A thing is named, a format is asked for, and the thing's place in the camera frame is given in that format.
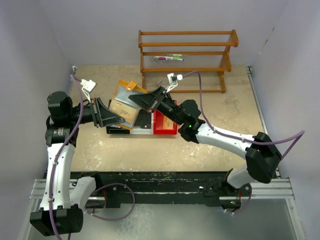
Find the red plastic bin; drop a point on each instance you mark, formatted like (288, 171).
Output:
(157, 125)

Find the orange card in bin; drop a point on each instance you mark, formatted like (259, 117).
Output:
(168, 124)

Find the white plastic bin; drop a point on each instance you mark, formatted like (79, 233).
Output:
(139, 131)

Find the black plastic bin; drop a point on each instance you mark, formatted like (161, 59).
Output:
(117, 130)

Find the markers on shelf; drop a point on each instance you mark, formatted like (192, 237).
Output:
(168, 57)

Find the black cards in bin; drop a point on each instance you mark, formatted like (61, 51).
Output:
(143, 120)

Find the wooden shelf rack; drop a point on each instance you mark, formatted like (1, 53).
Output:
(207, 51)

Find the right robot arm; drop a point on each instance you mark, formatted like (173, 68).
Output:
(261, 155)

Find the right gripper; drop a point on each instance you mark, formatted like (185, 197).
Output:
(148, 101)

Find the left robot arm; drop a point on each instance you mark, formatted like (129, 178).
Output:
(61, 210)

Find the orange leather card holder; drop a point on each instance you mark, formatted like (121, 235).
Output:
(122, 92)

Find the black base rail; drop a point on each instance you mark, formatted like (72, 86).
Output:
(207, 188)

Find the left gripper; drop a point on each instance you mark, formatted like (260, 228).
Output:
(105, 116)

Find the orange card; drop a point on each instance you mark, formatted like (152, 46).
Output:
(168, 124)
(129, 113)

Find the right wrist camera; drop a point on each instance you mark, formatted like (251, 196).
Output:
(173, 80)

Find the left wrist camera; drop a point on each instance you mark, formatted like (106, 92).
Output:
(87, 87)

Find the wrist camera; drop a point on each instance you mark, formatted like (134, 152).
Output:
(87, 87)
(173, 80)

